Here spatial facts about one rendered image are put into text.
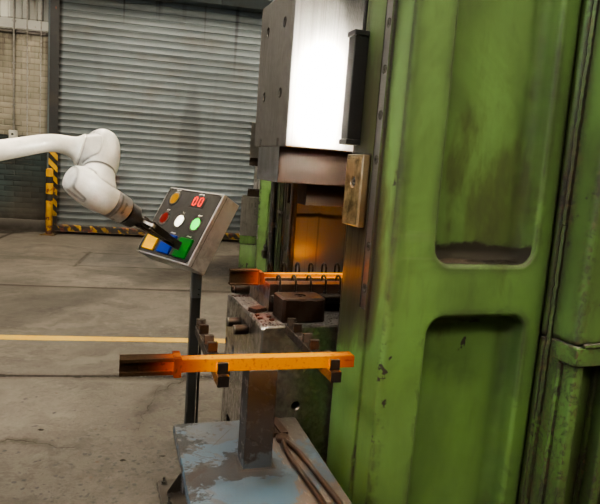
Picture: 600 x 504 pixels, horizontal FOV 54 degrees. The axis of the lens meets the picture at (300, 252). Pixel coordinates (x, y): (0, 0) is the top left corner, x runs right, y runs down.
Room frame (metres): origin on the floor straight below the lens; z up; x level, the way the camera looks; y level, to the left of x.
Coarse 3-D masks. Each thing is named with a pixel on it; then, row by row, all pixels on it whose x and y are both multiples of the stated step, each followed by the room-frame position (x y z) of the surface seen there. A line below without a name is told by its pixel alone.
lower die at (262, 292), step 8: (264, 280) 1.62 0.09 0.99; (272, 280) 1.63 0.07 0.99; (288, 280) 1.64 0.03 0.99; (304, 280) 1.66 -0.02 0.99; (312, 280) 1.67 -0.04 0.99; (320, 280) 1.68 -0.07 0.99; (328, 280) 1.69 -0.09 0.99; (256, 288) 1.69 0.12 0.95; (264, 288) 1.62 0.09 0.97; (272, 288) 1.58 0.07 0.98; (288, 288) 1.59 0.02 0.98; (304, 288) 1.61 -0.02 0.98; (312, 288) 1.62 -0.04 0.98; (320, 288) 1.63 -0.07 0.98; (328, 288) 1.64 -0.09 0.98; (336, 288) 1.65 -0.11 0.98; (256, 296) 1.69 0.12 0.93; (264, 296) 1.62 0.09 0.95; (264, 304) 1.61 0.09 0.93; (272, 304) 1.58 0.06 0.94; (328, 304) 1.64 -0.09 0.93; (336, 304) 1.65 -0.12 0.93
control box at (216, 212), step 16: (176, 192) 2.22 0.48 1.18; (192, 192) 2.16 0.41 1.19; (208, 192) 2.10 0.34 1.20; (160, 208) 2.23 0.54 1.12; (176, 208) 2.16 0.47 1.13; (192, 208) 2.10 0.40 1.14; (208, 208) 2.04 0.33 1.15; (224, 208) 2.04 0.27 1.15; (160, 224) 2.17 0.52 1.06; (208, 224) 1.99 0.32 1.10; (224, 224) 2.04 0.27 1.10; (160, 240) 2.11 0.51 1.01; (208, 240) 1.99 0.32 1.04; (160, 256) 2.06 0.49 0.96; (192, 256) 1.95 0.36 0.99; (208, 256) 1.99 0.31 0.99
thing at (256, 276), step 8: (232, 272) 1.61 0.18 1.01; (240, 272) 1.62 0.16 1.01; (248, 272) 1.62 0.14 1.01; (256, 272) 1.63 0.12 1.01; (264, 272) 1.66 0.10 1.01; (272, 272) 1.67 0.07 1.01; (280, 272) 1.68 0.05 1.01; (288, 272) 1.69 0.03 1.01; (296, 272) 1.70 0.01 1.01; (304, 272) 1.71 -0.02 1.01; (232, 280) 1.61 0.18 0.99; (240, 280) 1.62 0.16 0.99; (248, 280) 1.63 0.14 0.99; (256, 280) 1.63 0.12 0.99
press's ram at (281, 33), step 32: (288, 0) 1.58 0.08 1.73; (320, 0) 1.55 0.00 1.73; (352, 0) 1.58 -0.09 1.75; (288, 32) 1.56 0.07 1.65; (320, 32) 1.55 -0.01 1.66; (288, 64) 1.55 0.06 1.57; (320, 64) 1.56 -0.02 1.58; (288, 96) 1.53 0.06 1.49; (320, 96) 1.56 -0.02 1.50; (256, 128) 1.79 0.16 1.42; (288, 128) 1.53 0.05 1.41; (320, 128) 1.56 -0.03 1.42
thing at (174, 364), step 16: (176, 352) 1.00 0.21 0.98; (304, 352) 1.07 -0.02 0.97; (320, 352) 1.08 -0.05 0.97; (336, 352) 1.09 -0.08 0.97; (128, 368) 0.96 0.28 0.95; (144, 368) 0.97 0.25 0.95; (160, 368) 0.98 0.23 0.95; (176, 368) 0.97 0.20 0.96; (192, 368) 0.98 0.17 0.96; (208, 368) 0.99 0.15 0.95; (240, 368) 1.01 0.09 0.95; (256, 368) 1.02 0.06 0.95; (272, 368) 1.03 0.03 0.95; (288, 368) 1.04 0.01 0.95; (304, 368) 1.05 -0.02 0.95
